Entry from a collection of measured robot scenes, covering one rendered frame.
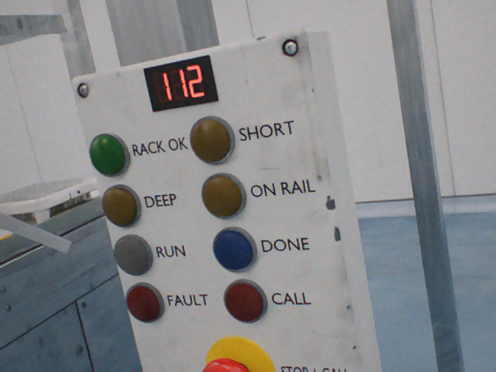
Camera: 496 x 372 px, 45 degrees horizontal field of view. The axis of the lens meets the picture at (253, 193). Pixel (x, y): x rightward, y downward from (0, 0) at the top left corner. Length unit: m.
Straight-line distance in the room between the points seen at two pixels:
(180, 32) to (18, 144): 5.38
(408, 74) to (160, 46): 1.11
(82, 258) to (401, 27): 0.90
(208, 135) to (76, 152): 4.96
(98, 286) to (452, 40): 2.79
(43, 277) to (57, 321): 0.14
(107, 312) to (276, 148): 1.19
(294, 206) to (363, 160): 3.64
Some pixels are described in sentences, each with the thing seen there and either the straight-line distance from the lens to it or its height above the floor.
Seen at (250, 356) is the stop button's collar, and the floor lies 0.90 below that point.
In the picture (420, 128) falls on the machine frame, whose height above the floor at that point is 0.87.
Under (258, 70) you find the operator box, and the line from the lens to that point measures 0.36.
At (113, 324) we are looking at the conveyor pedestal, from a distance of 1.53.
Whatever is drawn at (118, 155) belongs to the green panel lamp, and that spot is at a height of 1.05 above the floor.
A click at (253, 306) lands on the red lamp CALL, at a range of 0.39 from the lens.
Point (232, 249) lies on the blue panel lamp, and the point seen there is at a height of 0.98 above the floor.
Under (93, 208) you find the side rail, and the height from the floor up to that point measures 0.85.
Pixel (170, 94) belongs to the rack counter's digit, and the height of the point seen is 1.08.
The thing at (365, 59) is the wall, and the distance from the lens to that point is 3.90.
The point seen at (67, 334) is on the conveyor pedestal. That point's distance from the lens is 1.41.
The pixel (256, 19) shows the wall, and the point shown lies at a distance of 4.18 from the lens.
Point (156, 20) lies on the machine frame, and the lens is 0.46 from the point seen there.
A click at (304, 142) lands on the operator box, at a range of 0.35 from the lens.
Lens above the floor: 1.08
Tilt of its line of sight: 11 degrees down
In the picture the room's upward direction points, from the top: 11 degrees counter-clockwise
